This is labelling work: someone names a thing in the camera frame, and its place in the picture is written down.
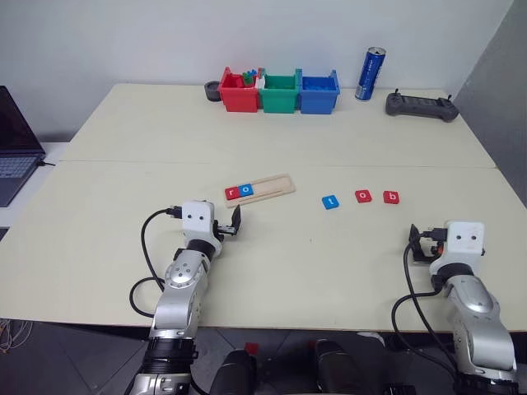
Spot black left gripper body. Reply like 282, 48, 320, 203
212, 221, 240, 240

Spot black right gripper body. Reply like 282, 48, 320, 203
411, 234, 446, 265

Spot wooden letter tray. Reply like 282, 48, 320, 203
224, 173, 298, 208

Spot red plastic bin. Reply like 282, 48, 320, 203
217, 66, 262, 114

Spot green plastic bin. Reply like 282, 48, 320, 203
258, 67, 303, 114

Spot dark grey round cup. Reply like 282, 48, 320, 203
203, 80, 224, 102

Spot grey remote controller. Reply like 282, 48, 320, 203
385, 88, 460, 123

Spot blue plastic bin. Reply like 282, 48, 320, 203
298, 68, 343, 115

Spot blue drink can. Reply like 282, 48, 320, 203
355, 45, 387, 102

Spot dark laptop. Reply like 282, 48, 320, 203
0, 85, 47, 208

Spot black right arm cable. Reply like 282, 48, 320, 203
390, 225, 459, 371

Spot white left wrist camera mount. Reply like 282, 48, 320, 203
180, 200, 217, 242

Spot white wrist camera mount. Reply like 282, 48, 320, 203
443, 221, 487, 265
180, 200, 217, 242

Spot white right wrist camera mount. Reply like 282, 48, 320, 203
443, 221, 487, 265

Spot white thin cables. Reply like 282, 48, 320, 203
0, 318, 33, 356

